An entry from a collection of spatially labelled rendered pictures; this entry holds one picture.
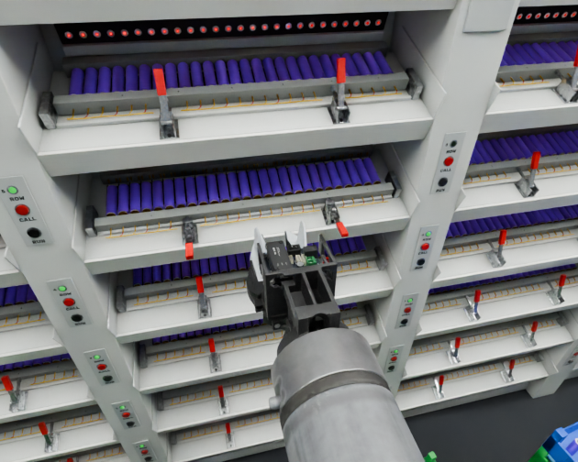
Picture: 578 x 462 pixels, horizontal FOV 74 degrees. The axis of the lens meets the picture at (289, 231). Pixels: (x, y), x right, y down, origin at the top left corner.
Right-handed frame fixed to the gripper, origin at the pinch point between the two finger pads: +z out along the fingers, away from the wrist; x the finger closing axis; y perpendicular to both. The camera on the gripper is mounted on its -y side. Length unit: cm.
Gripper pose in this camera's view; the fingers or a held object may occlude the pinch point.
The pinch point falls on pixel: (275, 244)
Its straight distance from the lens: 51.4
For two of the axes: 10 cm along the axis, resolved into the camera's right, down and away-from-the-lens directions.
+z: -2.2, -5.6, 8.0
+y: -0.1, -8.2, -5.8
